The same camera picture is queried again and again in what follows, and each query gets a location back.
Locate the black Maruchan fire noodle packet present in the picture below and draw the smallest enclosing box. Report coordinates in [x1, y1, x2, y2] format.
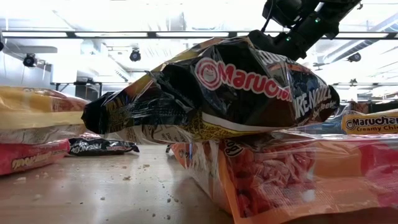
[81, 35, 341, 144]
[67, 136, 140, 157]

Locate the red Maruchan noodle packet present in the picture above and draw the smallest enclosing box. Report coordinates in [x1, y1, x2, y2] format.
[170, 129, 398, 224]
[0, 139, 71, 177]

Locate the yellow Maruchan noodle packet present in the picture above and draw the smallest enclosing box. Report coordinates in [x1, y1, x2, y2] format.
[0, 85, 91, 146]
[341, 108, 398, 135]

